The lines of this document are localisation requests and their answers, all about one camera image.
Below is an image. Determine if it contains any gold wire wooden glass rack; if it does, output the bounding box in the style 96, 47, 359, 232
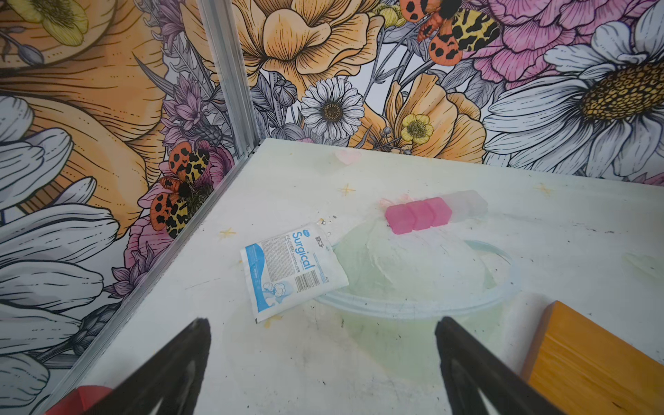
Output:
522, 301, 663, 414

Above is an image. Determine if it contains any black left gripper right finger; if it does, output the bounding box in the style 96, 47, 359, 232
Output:
435, 316, 562, 414

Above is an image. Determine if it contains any clear plastic lid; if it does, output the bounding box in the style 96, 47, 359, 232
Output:
317, 218, 520, 321

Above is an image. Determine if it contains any red white small box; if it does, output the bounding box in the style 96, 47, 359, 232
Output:
45, 386, 112, 415

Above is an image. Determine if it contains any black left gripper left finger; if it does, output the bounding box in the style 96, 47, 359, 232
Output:
86, 318, 211, 415

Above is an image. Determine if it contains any white blue sachet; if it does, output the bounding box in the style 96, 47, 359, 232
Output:
240, 223, 349, 323

